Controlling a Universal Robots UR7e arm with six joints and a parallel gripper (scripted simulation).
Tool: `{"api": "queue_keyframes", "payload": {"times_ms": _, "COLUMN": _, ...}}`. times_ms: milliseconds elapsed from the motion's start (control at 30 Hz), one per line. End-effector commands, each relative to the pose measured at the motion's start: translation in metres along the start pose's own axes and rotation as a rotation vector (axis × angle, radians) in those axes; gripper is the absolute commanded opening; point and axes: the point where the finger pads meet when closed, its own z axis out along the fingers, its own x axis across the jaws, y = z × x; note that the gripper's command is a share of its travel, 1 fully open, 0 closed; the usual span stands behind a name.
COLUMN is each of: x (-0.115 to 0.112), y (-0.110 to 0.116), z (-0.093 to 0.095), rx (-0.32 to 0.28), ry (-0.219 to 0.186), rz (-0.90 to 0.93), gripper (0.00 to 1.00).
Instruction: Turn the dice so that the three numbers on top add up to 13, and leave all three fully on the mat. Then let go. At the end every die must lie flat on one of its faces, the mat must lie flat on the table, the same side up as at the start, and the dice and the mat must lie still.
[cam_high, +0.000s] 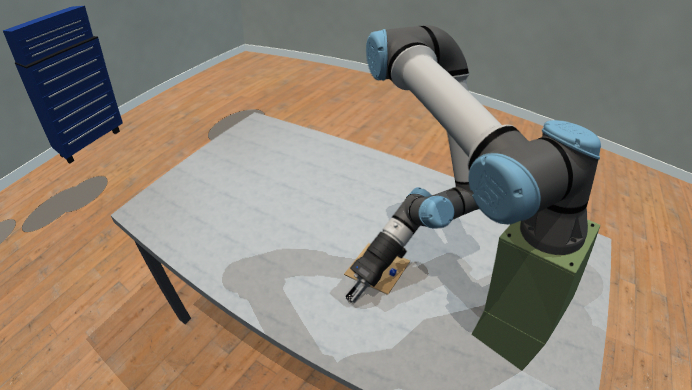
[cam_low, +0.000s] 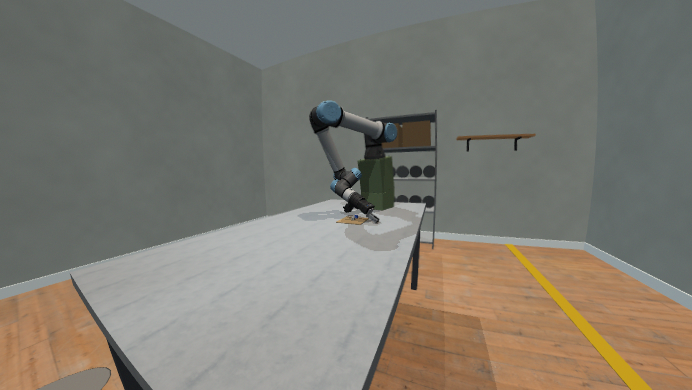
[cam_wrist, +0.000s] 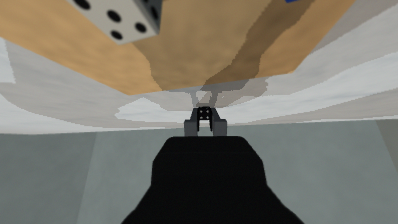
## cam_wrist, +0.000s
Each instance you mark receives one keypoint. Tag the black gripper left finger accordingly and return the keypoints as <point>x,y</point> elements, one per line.
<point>191,126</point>

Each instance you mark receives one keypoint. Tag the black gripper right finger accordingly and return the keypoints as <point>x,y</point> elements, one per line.
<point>217,126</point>

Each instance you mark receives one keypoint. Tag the tan mat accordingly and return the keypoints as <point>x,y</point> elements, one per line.
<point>200,42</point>

